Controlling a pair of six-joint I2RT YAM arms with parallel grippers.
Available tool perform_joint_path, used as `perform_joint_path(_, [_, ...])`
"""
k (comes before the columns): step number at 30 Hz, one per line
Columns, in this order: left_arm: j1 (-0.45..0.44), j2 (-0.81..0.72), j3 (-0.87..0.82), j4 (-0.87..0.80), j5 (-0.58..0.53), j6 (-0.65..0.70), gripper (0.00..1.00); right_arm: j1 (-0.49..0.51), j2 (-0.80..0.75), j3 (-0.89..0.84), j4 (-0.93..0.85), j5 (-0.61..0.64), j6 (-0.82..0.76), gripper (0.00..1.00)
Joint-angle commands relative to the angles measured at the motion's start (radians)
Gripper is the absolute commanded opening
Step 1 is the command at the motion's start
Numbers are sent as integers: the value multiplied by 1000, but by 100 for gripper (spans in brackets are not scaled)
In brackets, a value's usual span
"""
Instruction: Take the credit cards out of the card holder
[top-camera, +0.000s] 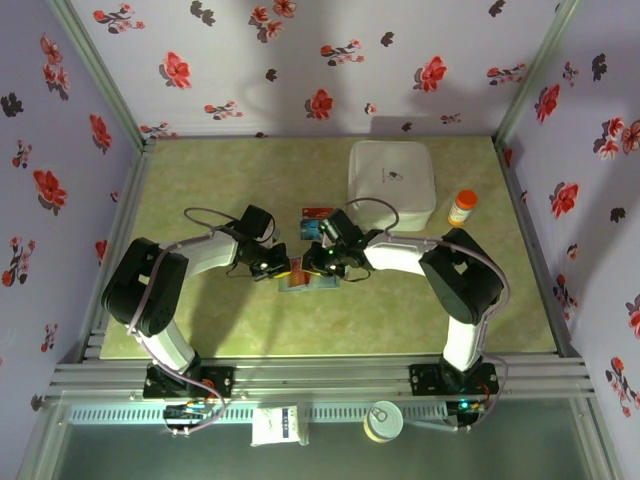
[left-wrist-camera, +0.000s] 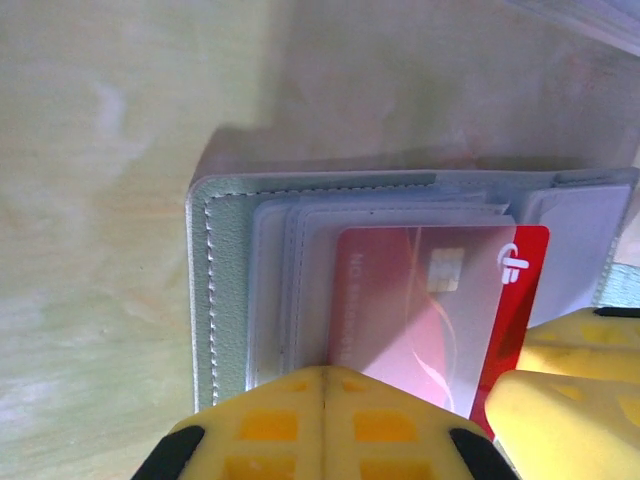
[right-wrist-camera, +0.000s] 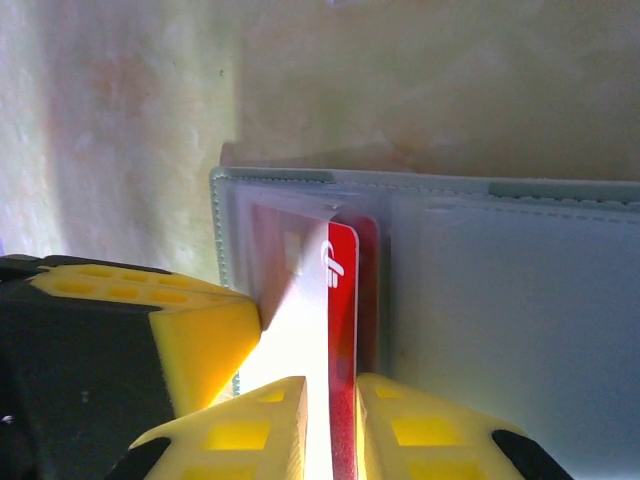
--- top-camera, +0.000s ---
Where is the grey-green card holder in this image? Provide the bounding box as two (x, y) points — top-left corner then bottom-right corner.
(277, 255), (344, 294)

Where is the white square container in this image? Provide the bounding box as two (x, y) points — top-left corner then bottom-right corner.
(347, 140), (436, 232)

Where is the orange pill bottle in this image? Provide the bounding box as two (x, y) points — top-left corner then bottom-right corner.
(447, 188), (479, 229)

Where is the white paper packet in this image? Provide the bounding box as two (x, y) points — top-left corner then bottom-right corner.
(249, 405), (301, 448)

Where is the tin can with pull tab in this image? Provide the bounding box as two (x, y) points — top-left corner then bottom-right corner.
(362, 399), (405, 444)

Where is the grey right arm cable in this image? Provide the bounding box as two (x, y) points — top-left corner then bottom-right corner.
(342, 197), (511, 432)

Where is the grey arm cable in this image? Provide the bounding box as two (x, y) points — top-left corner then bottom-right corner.
(127, 207), (236, 436)
(342, 197), (511, 432)

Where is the grey left arm cable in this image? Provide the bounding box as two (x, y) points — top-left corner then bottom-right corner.
(127, 207), (236, 436)

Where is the wide aluminium base rail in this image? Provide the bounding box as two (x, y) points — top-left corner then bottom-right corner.
(43, 353), (597, 401)

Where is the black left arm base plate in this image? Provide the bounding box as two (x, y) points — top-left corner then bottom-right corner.
(143, 366), (236, 400)

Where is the aluminium side rail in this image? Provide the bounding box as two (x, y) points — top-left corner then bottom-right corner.
(74, 139), (157, 364)
(492, 137), (584, 359)

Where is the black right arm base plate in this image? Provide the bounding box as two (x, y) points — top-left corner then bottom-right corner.
(408, 363), (499, 399)

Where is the grey slotted cable duct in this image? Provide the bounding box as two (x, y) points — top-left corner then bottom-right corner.
(67, 402), (451, 426)

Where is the aluminium corner post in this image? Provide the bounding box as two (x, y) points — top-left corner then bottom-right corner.
(492, 0), (581, 146)
(47, 0), (156, 151)

